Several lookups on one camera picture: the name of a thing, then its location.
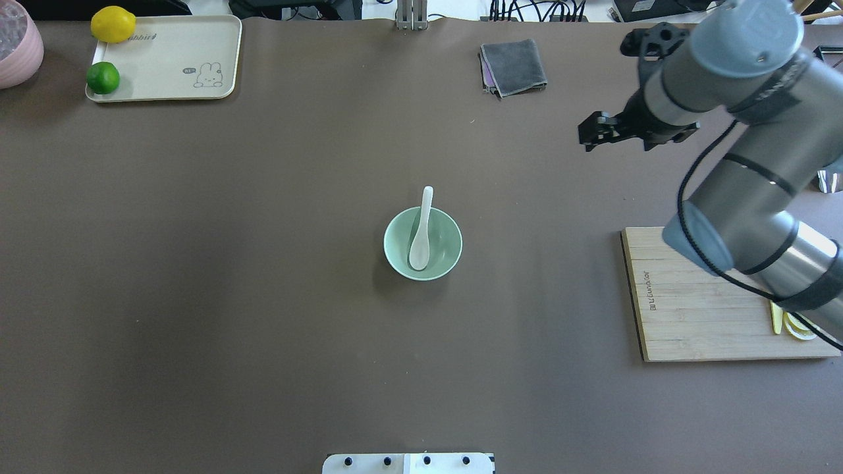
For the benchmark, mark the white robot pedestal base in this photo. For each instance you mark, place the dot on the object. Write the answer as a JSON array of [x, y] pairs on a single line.
[[421, 462]]

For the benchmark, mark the cream tray with bunny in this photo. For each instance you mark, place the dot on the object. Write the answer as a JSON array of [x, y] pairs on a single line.
[[174, 58]]

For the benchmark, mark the lemon slice near knife blade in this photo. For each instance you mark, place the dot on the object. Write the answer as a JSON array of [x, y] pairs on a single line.
[[796, 328]]

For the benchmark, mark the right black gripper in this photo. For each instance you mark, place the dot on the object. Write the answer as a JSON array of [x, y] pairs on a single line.
[[637, 113]]

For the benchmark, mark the aluminium frame post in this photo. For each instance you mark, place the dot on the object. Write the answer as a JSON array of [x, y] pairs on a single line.
[[412, 15]]

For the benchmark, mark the white ceramic spoon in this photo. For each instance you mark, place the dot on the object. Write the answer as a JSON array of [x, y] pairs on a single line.
[[419, 251]]

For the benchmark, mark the pink bowl with ice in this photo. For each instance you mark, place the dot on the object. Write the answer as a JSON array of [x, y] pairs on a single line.
[[22, 49]]

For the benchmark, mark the green lime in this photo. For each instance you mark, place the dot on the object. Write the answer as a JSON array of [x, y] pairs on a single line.
[[103, 77]]

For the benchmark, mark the light green bowl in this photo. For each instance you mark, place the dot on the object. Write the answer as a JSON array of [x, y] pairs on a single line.
[[445, 244]]

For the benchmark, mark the yellow lemon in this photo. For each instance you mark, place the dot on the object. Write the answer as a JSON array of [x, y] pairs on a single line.
[[113, 24]]

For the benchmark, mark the bamboo cutting board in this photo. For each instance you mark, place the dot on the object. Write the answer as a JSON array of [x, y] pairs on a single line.
[[684, 314]]

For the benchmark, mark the wooden mug tree stand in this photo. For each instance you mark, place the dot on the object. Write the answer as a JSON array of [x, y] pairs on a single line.
[[812, 11]]

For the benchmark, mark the grey folded cloth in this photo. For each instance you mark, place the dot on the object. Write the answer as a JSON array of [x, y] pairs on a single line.
[[511, 68]]

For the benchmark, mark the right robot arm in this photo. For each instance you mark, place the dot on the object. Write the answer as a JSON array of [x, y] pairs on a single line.
[[748, 57]]

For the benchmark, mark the steel scoop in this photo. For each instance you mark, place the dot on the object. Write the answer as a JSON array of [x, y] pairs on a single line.
[[829, 181]]

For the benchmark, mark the yellow plastic knife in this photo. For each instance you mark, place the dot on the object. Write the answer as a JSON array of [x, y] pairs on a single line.
[[777, 318]]

